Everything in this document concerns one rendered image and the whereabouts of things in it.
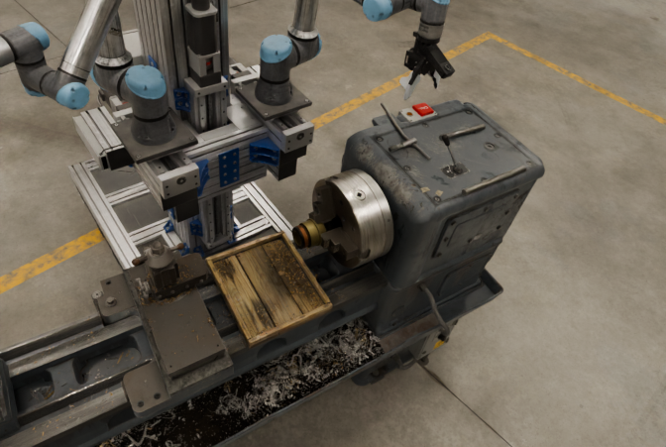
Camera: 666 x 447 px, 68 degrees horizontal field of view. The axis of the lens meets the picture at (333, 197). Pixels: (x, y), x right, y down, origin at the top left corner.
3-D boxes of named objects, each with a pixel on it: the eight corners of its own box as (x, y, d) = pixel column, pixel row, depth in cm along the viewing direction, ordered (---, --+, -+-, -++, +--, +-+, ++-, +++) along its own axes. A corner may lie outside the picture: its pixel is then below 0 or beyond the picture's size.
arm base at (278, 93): (247, 89, 197) (247, 67, 190) (278, 80, 205) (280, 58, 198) (268, 109, 190) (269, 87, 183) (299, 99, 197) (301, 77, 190)
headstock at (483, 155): (438, 164, 227) (465, 92, 199) (512, 237, 200) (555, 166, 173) (328, 203, 200) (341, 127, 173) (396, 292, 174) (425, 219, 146)
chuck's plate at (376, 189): (333, 200, 189) (356, 150, 163) (375, 270, 176) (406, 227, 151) (325, 202, 187) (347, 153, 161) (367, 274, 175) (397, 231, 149)
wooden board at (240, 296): (282, 236, 185) (283, 229, 183) (331, 311, 166) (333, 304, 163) (206, 265, 172) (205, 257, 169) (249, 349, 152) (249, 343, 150)
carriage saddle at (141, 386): (182, 259, 173) (180, 249, 168) (236, 373, 147) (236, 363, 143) (91, 291, 159) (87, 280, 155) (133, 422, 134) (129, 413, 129)
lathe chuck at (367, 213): (325, 202, 187) (347, 152, 161) (367, 274, 175) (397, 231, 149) (304, 210, 183) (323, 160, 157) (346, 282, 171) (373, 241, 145)
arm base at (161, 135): (124, 126, 173) (119, 102, 166) (165, 114, 180) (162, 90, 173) (142, 151, 165) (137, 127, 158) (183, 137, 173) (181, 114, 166)
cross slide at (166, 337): (175, 251, 167) (174, 243, 164) (225, 357, 144) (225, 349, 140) (125, 269, 160) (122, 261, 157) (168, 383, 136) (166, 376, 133)
